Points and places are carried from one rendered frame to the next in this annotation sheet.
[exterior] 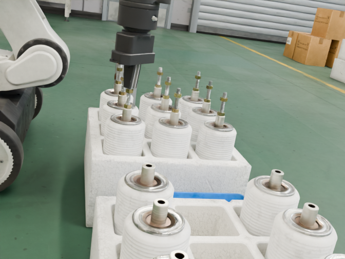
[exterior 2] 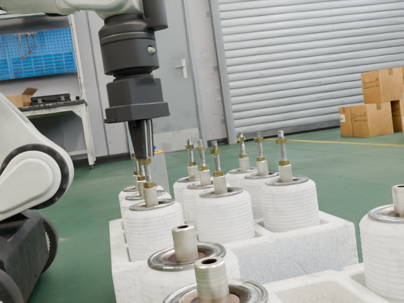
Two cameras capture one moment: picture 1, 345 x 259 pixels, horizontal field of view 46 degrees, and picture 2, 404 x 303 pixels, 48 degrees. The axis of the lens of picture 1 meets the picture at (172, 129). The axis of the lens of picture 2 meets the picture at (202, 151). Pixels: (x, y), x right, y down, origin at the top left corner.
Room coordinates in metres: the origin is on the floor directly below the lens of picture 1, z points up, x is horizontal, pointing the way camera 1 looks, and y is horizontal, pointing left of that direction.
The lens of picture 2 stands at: (0.19, -0.03, 0.38)
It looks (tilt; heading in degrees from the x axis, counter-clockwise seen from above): 4 degrees down; 4
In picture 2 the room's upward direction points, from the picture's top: 8 degrees counter-clockwise
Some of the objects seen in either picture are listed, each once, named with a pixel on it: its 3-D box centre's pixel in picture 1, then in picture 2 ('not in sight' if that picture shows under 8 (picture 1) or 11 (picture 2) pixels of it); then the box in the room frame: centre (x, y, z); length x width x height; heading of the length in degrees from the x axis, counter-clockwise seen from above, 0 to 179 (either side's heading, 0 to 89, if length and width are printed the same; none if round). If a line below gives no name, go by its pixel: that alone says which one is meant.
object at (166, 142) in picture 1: (168, 156); (228, 246); (0.95, 0.00, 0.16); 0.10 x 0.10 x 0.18
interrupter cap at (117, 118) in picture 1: (126, 119); (151, 205); (0.92, 0.11, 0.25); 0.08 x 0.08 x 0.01
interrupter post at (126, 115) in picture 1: (126, 114); (150, 197); (0.92, 0.11, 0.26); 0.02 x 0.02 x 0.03
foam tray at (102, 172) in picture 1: (156, 162); (217, 266); (1.07, 0.03, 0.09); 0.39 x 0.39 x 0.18; 15
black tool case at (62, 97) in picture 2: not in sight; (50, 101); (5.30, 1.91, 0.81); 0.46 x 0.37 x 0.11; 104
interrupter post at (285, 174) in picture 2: (219, 121); (285, 174); (0.98, -0.11, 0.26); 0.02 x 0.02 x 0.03
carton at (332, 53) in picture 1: (337, 53); (402, 114); (4.70, -1.71, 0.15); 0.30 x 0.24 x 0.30; 15
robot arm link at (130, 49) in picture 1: (136, 35); (134, 82); (0.92, 0.11, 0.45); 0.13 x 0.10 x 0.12; 149
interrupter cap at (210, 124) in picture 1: (218, 126); (286, 181); (0.98, -0.11, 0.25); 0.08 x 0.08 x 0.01
